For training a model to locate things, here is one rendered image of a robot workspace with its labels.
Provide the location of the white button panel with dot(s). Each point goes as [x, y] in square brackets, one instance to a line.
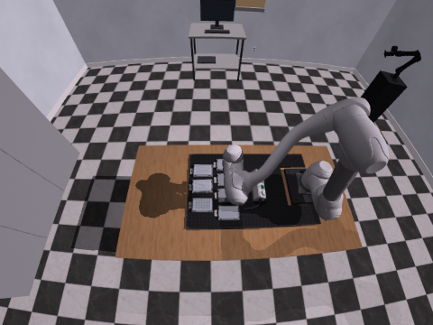
[258, 193]

